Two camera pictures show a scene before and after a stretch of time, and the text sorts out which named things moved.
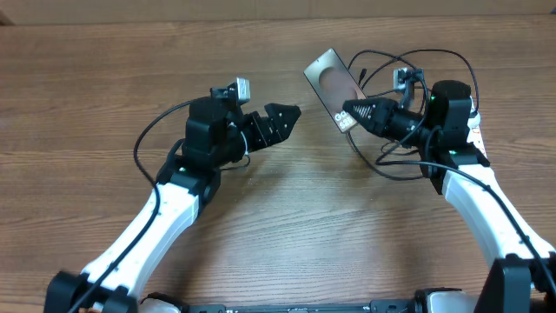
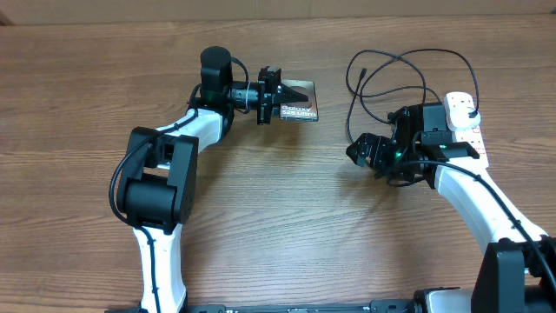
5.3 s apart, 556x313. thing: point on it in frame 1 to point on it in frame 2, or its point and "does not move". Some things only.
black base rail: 379,306 does not move
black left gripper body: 254,137 to 264,91
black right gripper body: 407,128 to 386,157
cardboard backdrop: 17,12 does not move
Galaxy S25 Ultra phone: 336,86 to 301,110
